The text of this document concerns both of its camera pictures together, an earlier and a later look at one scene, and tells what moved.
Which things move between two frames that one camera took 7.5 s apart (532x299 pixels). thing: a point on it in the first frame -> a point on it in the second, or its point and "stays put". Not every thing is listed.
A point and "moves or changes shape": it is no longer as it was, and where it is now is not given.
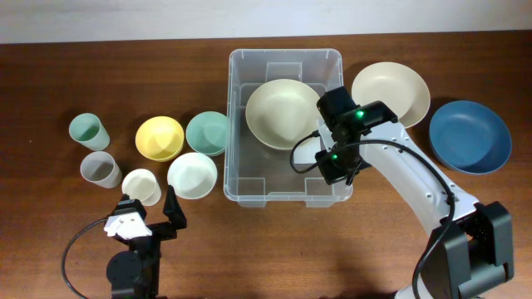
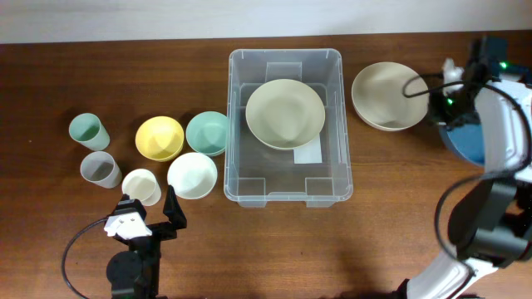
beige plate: (401, 89) stays put
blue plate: (470, 137) moves or changes shape
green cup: (87, 129) stays put
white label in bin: (306, 150) stays put
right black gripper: (331, 174) -> (437, 117)
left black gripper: (175, 216) stays put
